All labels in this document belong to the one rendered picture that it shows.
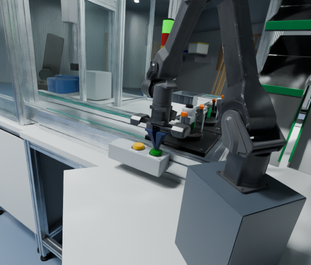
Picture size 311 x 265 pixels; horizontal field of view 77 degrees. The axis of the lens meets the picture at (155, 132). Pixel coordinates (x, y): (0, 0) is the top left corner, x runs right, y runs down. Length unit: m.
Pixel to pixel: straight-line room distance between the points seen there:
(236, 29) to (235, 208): 0.27
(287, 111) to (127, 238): 0.61
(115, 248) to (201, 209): 0.22
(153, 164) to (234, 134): 0.35
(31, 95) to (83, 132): 0.68
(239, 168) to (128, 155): 0.41
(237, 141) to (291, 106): 0.49
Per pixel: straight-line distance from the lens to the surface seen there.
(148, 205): 0.59
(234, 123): 0.32
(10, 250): 1.76
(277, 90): 0.65
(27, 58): 1.48
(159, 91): 0.56
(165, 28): 0.94
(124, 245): 0.50
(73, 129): 0.94
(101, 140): 0.83
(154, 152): 0.62
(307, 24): 0.65
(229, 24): 0.39
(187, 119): 0.76
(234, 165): 0.35
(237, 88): 0.35
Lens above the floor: 1.24
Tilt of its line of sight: 20 degrees down
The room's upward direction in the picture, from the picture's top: 6 degrees clockwise
